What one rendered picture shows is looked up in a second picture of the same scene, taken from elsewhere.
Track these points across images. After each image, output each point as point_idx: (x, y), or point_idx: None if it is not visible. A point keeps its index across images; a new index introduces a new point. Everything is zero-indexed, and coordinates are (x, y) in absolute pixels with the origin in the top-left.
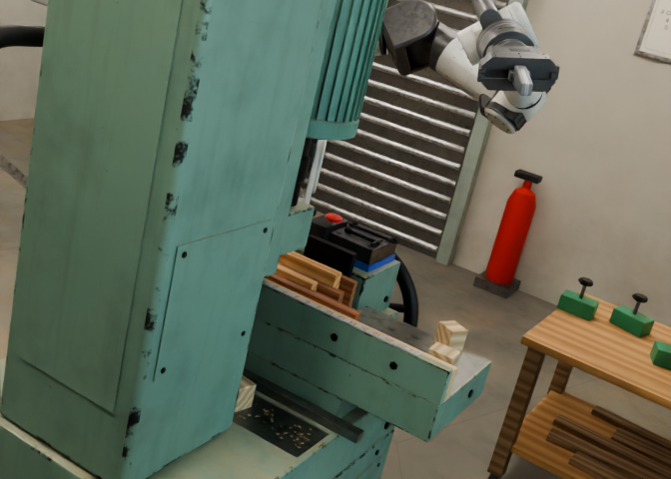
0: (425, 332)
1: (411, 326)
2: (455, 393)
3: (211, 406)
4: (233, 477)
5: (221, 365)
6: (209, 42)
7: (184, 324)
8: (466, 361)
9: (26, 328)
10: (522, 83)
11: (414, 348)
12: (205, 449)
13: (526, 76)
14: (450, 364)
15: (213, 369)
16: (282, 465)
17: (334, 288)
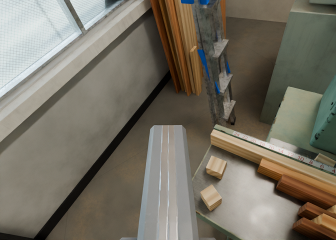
0: (226, 227)
1: (238, 234)
2: (206, 152)
3: (320, 117)
4: (290, 117)
5: (329, 105)
6: None
7: None
8: (197, 192)
9: None
10: (182, 125)
11: (236, 143)
12: (310, 128)
13: (161, 156)
14: (214, 135)
15: (330, 100)
16: (275, 130)
17: (316, 210)
